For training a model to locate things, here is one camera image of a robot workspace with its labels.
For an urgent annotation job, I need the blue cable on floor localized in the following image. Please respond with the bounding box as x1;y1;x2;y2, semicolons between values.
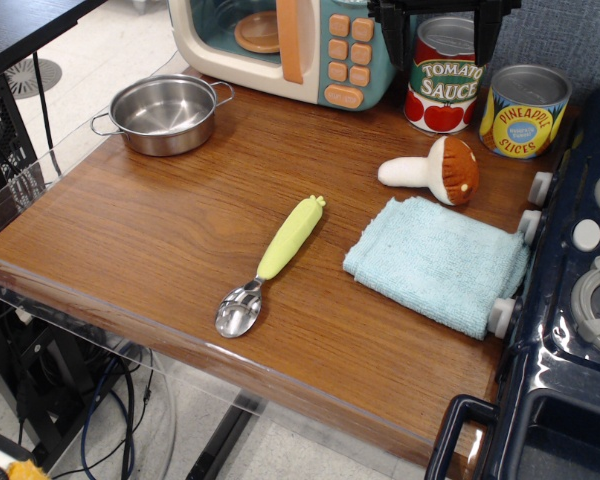
79;342;137;480

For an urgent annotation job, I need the white stove knob upper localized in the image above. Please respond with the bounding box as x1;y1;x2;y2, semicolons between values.
527;171;553;207

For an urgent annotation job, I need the white stove knob middle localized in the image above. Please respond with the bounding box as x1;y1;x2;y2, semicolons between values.
517;210;542;246

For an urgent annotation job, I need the white stove knob lower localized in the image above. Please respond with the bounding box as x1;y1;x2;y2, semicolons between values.
487;298;516;339

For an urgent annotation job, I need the pineapple slices can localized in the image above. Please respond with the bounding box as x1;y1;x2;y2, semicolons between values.
479;64;572;160

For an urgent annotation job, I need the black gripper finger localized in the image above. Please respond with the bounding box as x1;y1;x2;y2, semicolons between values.
474;8;502;66
375;13;411;70

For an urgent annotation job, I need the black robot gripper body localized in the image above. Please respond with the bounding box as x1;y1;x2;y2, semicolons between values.
367;0;522;24

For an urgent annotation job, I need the black cable on floor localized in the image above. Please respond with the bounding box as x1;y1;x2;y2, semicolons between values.
52;349;156;480

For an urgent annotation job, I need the white stove knob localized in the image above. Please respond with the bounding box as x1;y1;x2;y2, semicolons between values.
527;171;553;207
487;298;516;339
517;210;542;246

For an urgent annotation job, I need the light blue folded cloth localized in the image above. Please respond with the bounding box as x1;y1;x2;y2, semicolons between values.
343;197;530;340

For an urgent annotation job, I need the table leg black metal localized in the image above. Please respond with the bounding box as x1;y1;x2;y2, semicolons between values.
185;393;266;480

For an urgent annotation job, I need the clear acrylic table barrier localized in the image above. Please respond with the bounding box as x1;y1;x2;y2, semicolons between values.
0;33;186;232

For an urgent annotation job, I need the plush mushroom toy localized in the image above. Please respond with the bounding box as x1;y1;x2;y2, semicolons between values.
377;136;480;206

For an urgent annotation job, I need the black desk at left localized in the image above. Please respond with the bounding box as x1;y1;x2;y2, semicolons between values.
0;0;109;84

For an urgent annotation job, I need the dark blue toy stove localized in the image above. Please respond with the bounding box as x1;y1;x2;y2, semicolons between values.
426;88;600;479

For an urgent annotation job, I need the small stainless steel pot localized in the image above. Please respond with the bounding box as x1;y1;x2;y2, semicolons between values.
90;74;235;157

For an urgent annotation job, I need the spoon with green handle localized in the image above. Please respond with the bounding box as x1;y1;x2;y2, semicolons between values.
215;195;326;338

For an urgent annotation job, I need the toy microwave cream and teal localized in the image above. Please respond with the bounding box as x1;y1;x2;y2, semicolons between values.
168;1;397;111

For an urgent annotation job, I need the tomato sauce can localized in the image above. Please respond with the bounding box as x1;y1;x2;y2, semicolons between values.
404;16;486;134

